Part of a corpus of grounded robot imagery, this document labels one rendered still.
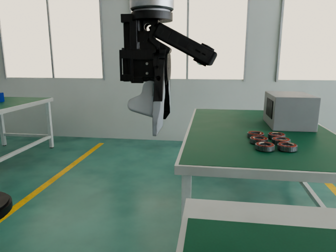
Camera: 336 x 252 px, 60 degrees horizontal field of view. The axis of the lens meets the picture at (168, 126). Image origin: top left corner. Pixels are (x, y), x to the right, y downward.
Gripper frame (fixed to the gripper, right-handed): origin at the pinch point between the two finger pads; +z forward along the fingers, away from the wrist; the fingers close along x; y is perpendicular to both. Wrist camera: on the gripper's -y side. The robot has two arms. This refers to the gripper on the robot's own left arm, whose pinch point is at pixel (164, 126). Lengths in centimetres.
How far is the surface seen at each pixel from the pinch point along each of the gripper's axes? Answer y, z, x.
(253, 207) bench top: -27, 40, -48
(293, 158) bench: -59, 40, -106
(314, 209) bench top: -49, 40, -48
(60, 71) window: 219, 6, -412
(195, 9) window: 0, -85, -403
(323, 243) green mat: -44, 40, -27
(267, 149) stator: -47, 38, -115
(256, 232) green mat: -25, 40, -31
